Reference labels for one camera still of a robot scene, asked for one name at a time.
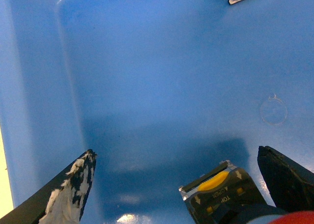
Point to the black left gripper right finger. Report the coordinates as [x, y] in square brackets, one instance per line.
[291, 186]

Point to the blue plastic tray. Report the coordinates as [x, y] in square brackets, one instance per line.
[161, 90]

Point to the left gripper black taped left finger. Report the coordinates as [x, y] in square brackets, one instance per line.
[60, 201]

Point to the red mushroom push button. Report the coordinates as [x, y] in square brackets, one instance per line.
[228, 195]

